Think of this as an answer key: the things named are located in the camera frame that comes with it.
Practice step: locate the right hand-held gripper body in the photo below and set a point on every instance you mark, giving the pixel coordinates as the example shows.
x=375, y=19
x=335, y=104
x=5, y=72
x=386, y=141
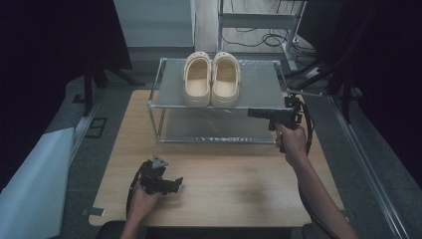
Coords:
x=289, y=114

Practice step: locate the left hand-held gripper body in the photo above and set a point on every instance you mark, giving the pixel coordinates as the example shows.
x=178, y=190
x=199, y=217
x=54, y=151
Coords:
x=153, y=177

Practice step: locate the metal shoe rack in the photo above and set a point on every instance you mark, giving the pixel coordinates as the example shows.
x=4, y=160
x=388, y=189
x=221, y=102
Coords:
x=262, y=89

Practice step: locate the cream clog shoe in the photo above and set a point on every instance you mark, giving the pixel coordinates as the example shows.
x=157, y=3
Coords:
x=197, y=83
x=226, y=83

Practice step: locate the person's left hand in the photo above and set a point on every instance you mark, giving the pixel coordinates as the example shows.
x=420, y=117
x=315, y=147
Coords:
x=142, y=202

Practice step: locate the person's right hand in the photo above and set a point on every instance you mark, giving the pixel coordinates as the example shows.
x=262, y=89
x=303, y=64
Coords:
x=293, y=144

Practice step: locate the black stand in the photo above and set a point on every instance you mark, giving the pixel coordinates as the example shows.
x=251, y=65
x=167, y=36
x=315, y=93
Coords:
x=89, y=89
x=345, y=96

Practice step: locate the grey tape strip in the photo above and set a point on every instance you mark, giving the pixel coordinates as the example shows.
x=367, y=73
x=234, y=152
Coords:
x=94, y=211

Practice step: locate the black floor plate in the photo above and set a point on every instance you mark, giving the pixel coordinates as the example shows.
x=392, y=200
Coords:
x=96, y=127

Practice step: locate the white sheet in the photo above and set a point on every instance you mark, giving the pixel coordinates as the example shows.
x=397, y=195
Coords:
x=33, y=186

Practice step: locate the white cabinet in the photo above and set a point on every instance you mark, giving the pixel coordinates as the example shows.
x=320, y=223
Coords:
x=154, y=23

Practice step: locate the aluminium rail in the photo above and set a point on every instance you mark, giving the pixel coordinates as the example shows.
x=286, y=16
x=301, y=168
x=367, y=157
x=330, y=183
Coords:
x=368, y=166
x=83, y=127

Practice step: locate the white metal desk frame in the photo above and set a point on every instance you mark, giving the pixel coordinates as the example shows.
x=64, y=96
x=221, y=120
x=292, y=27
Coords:
x=258, y=20

